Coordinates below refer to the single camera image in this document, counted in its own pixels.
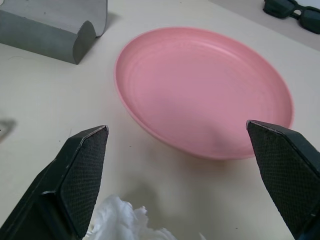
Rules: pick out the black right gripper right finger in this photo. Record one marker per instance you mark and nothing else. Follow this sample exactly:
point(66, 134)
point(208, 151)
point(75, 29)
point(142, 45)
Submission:
point(282, 170)

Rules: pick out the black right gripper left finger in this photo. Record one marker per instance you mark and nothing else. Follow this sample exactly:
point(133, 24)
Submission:
point(75, 175)

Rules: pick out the crumpled white tissue paper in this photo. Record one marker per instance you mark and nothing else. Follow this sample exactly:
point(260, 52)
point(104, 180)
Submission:
point(125, 222)

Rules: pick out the pink round plastic plate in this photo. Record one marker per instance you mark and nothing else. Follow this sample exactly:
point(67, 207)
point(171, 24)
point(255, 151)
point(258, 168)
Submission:
point(200, 90)

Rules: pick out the grey phone stand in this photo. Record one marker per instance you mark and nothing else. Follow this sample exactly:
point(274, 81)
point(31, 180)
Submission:
point(47, 32)

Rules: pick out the black sunglasses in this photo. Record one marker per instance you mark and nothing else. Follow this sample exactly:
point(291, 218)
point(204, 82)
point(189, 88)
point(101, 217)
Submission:
point(295, 12)

